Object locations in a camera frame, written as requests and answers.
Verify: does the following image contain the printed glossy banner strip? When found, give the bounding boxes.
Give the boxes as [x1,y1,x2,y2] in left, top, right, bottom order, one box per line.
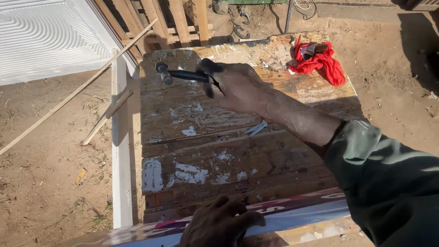
[58,187,351,247]

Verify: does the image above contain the grey metal pole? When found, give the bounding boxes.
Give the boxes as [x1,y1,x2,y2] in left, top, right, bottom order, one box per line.
[284,0,295,34]

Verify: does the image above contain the metal scraper tool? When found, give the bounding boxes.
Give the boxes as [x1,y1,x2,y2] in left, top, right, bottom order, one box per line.
[299,43,329,59]

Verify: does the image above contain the long thin wooden stick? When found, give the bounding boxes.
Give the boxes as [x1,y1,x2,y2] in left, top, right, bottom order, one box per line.
[0,18,159,156]

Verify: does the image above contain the black handled hammer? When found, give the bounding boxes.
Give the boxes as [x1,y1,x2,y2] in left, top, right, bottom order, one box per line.
[155,62,210,86]

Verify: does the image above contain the person's right hand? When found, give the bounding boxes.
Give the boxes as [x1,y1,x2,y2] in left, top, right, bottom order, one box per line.
[197,58,275,119]

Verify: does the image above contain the tangled cables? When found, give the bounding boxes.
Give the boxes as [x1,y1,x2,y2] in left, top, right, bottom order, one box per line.
[292,0,319,20]

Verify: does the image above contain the short wooden stick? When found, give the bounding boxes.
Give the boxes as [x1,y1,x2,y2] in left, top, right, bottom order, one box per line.
[82,89,134,146]

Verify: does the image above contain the wooden pallet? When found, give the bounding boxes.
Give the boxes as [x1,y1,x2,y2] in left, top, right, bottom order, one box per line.
[93,0,214,60]

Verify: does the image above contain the white painted post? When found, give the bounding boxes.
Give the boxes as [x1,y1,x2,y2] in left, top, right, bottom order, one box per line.
[110,48,134,229]

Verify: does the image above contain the red cloth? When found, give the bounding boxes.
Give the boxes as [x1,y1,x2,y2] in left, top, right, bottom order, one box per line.
[287,35,346,87]

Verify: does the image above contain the white ribbed moulded panel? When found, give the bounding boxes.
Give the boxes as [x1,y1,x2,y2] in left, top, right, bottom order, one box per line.
[0,0,138,86]

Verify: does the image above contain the small metal scissors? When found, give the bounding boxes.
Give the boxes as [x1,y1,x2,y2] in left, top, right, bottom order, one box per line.
[244,120,269,137]

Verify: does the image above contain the person's left hand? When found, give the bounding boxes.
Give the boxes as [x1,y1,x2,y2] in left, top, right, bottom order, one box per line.
[178,194,266,247]

